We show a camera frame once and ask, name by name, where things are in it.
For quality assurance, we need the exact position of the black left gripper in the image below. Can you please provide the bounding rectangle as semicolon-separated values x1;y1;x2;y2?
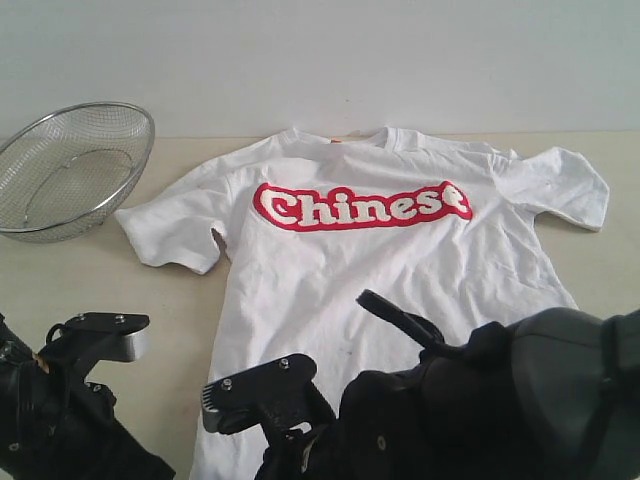
14;381;175;479

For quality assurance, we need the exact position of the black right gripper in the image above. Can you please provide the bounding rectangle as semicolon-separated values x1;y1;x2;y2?
255;421;350;479

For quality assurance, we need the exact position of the white t-shirt red print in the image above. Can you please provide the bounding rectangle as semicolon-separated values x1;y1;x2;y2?
114;127;611;480

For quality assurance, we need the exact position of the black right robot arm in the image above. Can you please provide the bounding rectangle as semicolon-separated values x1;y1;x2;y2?
257;290;639;479

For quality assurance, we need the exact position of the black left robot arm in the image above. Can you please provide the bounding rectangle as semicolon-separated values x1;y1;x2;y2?
1;312;175;479

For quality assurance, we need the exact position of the metal mesh basket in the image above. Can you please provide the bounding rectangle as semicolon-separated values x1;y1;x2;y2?
1;101;155;243

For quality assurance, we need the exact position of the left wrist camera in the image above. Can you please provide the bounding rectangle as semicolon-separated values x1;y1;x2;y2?
38;312;150;380

